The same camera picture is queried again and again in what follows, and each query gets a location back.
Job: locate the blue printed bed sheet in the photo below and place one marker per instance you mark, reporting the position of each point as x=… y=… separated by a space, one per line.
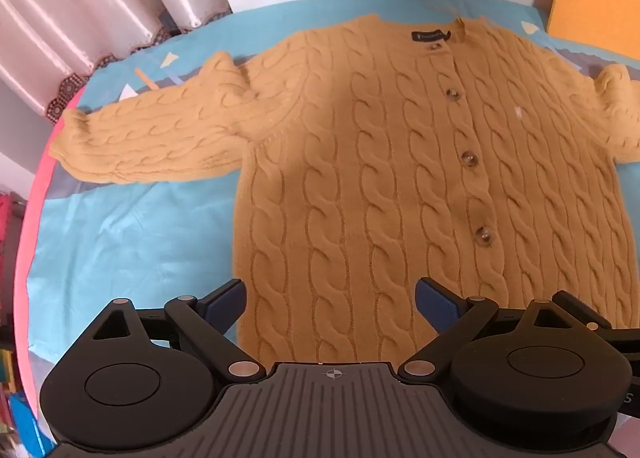
x=150 y=223

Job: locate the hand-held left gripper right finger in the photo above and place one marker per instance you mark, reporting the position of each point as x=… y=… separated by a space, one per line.
x=434 y=303

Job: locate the white satin curtain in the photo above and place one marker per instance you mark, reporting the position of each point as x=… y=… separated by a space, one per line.
x=95 y=3

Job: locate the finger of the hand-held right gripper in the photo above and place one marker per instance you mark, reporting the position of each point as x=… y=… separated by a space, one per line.
x=607 y=325

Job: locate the pink blanket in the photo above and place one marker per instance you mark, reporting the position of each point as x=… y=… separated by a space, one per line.
x=35 y=198

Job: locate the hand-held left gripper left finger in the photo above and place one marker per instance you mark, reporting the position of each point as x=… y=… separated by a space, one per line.
x=227 y=304

